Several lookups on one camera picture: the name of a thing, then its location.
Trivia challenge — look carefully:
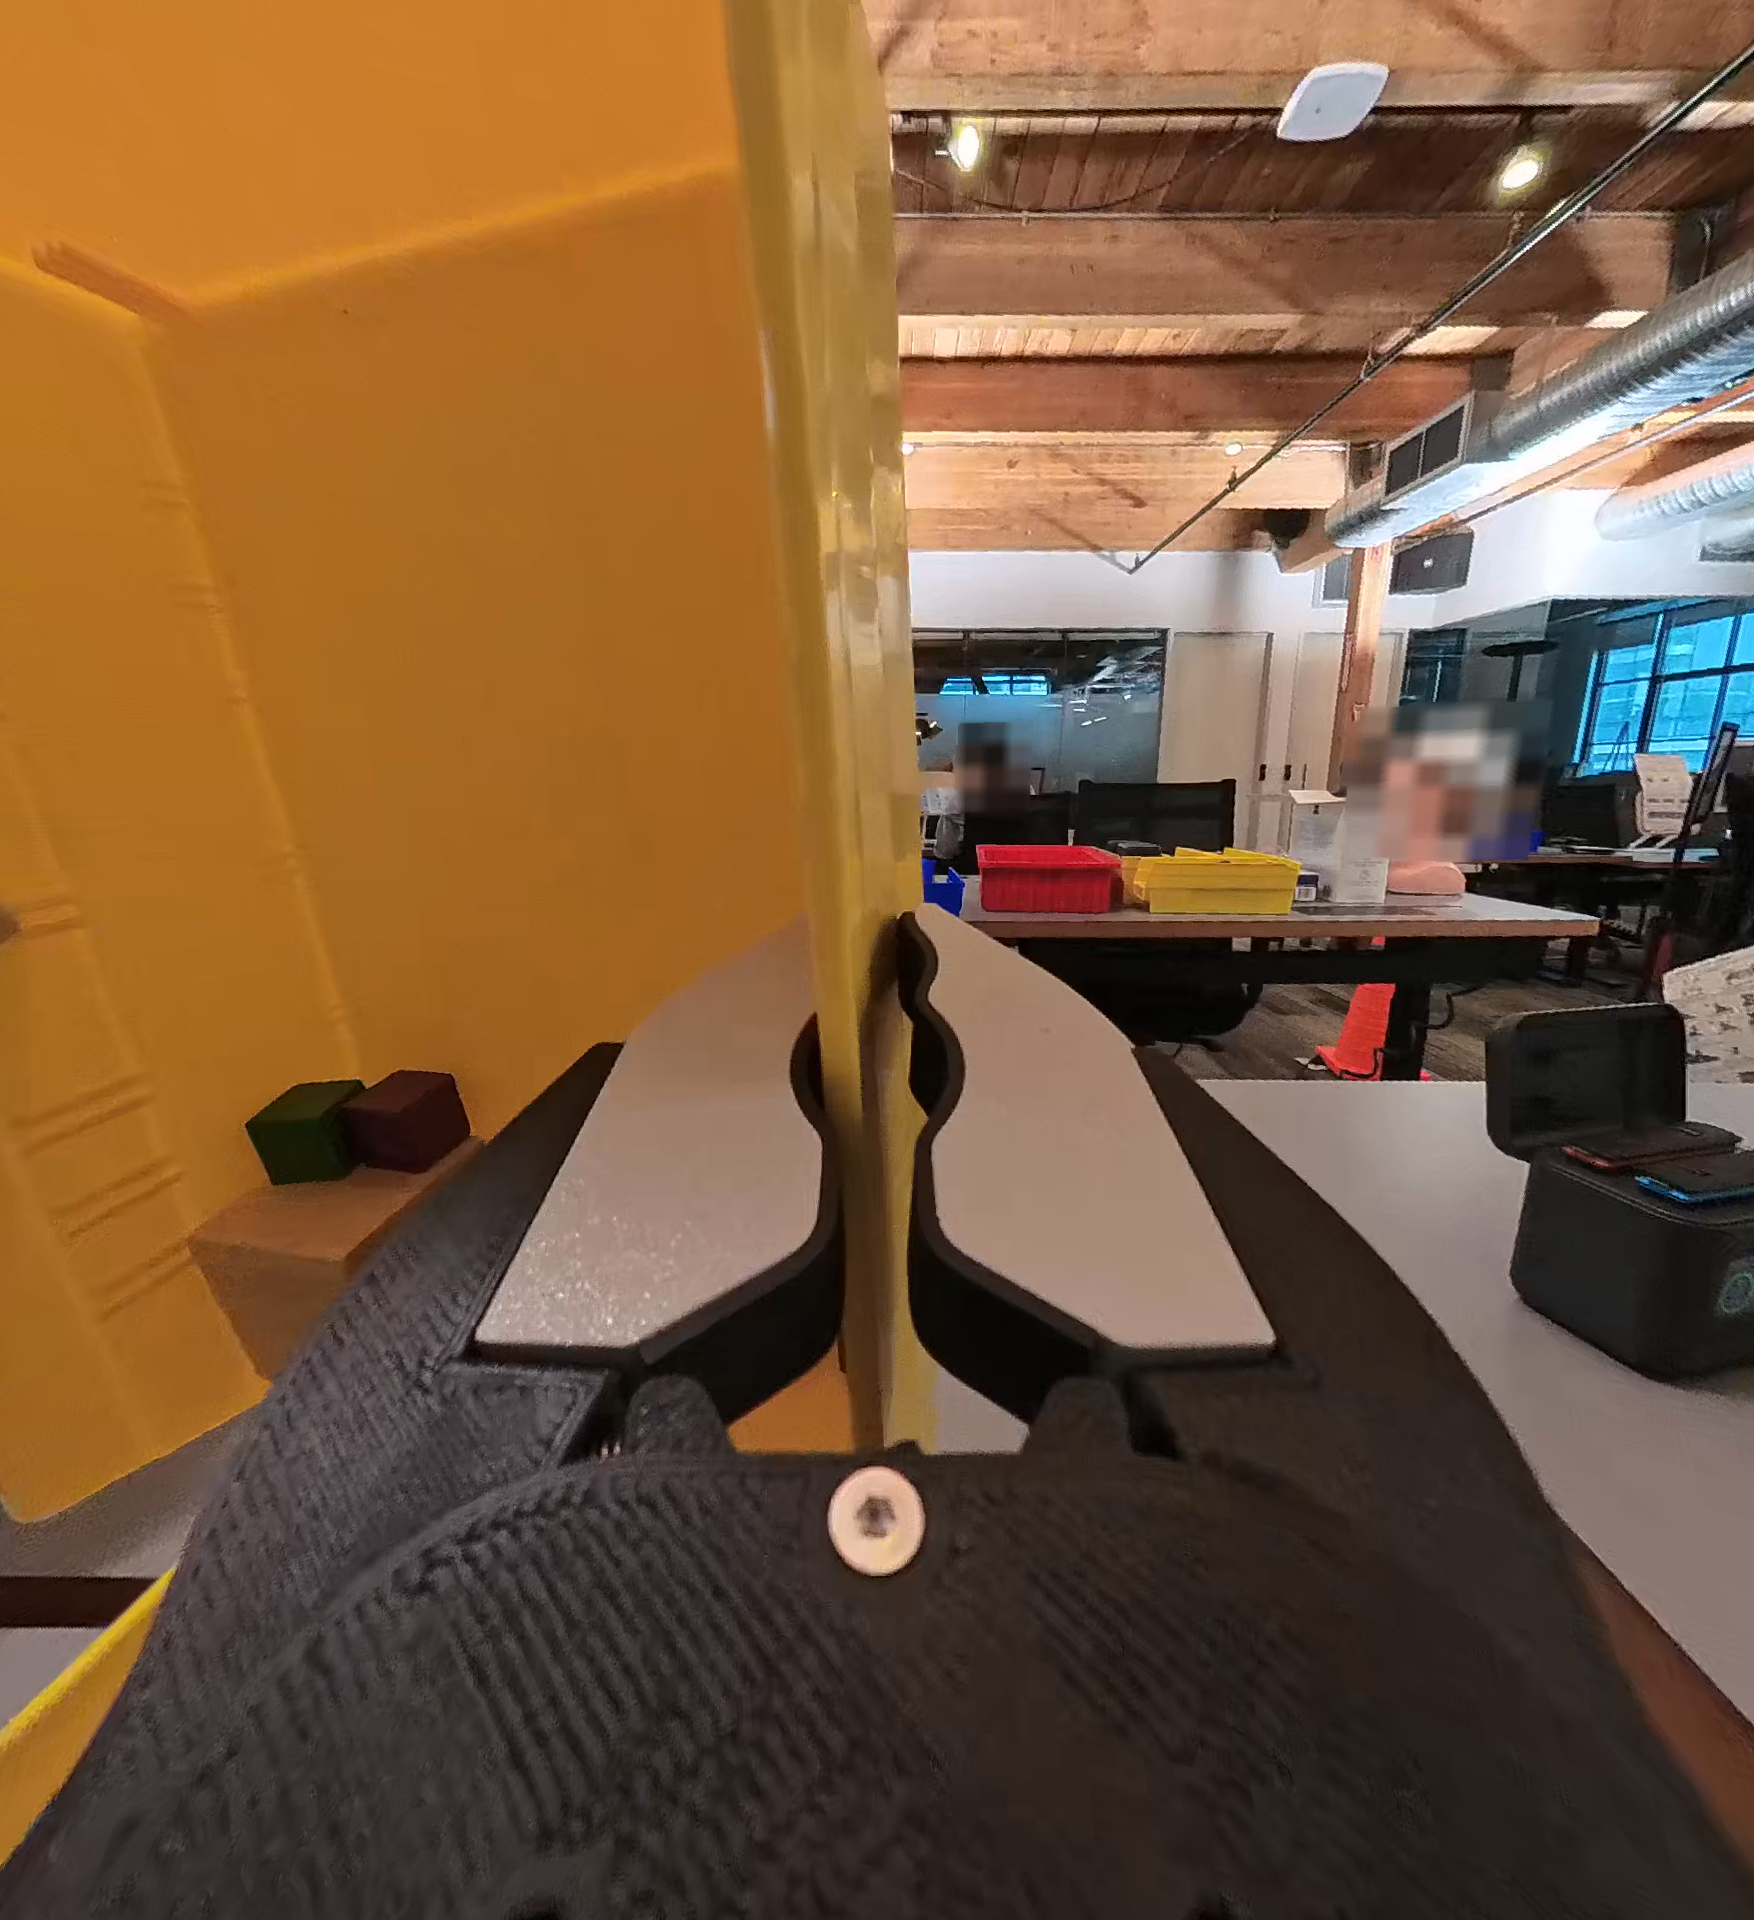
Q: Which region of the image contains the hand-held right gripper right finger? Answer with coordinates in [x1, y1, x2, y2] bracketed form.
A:
[896, 904, 1281, 1425]

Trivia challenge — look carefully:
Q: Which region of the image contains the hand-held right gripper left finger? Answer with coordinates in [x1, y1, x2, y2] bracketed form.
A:
[476, 917, 845, 1425]

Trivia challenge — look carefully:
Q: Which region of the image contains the pile of wooden cubes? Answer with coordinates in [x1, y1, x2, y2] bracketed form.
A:
[187, 1069, 487, 1379]

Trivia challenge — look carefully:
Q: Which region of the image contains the white cardboard box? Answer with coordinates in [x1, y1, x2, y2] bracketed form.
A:
[1286, 788, 1389, 905]

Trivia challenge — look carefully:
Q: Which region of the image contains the black office chair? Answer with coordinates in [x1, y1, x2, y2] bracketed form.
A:
[1086, 942, 1273, 1053]
[1070, 778, 1239, 857]

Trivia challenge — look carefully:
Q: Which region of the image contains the red plastic bin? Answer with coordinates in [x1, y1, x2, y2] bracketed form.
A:
[974, 844, 1125, 913]

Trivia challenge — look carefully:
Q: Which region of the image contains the orange traffic cone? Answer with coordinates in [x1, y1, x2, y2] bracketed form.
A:
[1314, 983, 1436, 1084]

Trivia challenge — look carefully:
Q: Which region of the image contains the yellow plastic bin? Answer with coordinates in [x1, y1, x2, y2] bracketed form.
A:
[1126, 845, 1302, 917]

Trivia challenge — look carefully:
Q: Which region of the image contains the grey office desk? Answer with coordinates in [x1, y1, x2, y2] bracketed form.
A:
[958, 881, 1602, 1086]

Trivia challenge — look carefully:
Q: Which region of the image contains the black charging case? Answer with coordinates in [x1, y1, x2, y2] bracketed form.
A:
[1484, 1001, 1754, 1382]

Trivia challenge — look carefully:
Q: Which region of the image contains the printed paper leaflet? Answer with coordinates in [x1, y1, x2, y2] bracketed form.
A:
[1663, 945, 1754, 1086]

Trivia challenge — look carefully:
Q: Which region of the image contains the white ceiling access point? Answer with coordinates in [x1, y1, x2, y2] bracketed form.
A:
[1276, 61, 1392, 143]

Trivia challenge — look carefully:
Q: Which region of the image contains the silver ventilation duct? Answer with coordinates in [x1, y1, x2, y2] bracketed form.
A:
[1324, 192, 1754, 550]
[1593, 411, 1754, 555]

